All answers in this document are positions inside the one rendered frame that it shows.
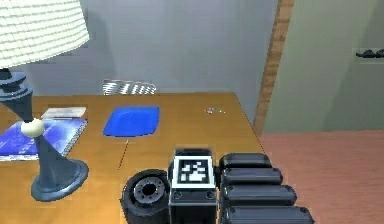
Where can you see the striped chair back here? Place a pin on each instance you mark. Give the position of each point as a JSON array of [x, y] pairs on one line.
[[128, 88]]

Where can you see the pale green room door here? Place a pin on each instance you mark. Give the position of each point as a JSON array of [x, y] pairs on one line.
[[333, 73]]

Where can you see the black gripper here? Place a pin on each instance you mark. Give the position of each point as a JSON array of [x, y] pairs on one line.
[[146, 196]]

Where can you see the thin brown pencil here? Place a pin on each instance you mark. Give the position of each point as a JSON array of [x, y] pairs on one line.
[[123, 155]]

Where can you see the white small book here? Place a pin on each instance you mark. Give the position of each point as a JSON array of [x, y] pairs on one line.
[[63, 112]]

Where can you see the blue plate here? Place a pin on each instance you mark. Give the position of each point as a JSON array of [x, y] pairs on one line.
[[132, 121]]

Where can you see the grey table lamp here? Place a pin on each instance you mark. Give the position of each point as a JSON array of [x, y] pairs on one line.
[[50, 166]]

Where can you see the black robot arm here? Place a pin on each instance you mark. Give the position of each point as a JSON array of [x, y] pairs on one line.
[[250, 193]]

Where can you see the wooden table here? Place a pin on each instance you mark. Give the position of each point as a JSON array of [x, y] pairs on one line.
[[186, 133]]

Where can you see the blue spiral notebook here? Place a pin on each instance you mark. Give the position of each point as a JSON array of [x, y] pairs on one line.
[[56, 136]]

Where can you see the small silver keys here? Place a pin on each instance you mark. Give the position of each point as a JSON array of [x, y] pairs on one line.
[[212, 109]]

